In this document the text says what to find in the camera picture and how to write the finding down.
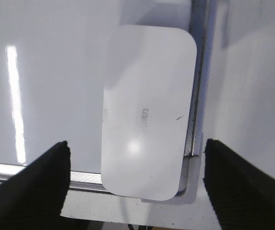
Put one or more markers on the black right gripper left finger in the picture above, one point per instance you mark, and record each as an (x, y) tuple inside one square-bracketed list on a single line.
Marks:
[(33, 198)]

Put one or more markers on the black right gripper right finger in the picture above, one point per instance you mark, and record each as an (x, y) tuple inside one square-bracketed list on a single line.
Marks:
[(242, 196)]

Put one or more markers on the white rectangular board eraser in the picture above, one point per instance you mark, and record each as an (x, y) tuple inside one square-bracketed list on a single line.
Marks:
[(146, 105)]

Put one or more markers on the white board with grey frame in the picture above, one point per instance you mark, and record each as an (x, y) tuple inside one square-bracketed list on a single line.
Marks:
[(52, 57)]

